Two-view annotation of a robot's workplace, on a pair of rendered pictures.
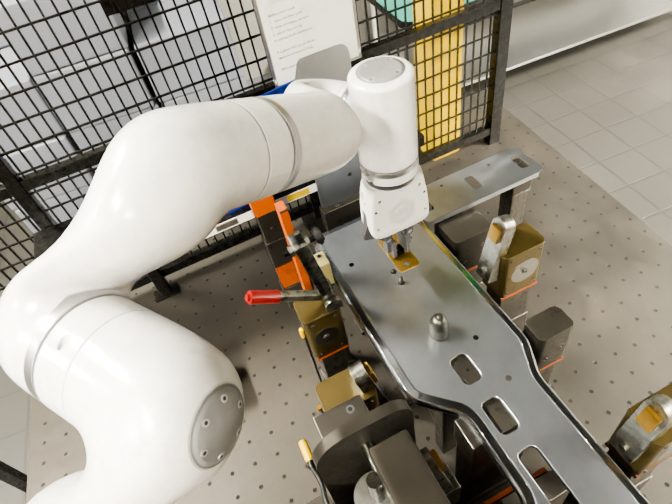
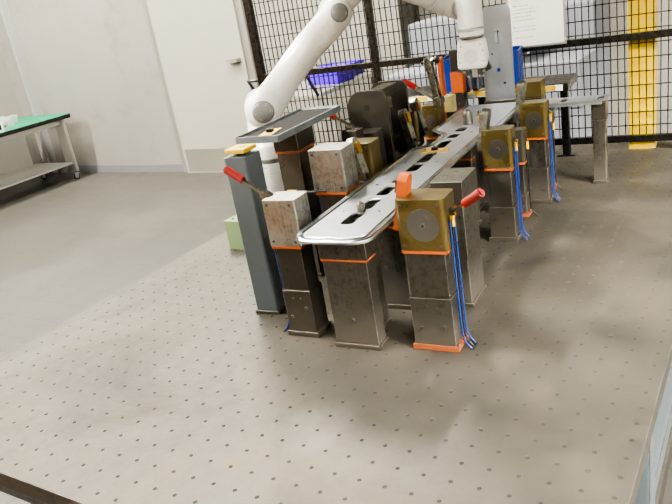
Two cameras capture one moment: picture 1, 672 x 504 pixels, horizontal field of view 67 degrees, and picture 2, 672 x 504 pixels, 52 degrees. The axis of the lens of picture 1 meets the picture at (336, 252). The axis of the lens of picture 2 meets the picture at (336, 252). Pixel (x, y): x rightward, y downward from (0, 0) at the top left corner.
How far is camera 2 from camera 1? 2.11 m
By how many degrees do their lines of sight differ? 45
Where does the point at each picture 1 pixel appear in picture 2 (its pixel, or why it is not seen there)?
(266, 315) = not seen: hidden behind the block
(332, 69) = (500, 16)
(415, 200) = (477, 52)
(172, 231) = not seen: outside the picture
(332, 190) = (493, 89)
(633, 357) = (598, 218)
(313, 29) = (537, 19)
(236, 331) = not seen: hidden behind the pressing
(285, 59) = (517, 32)
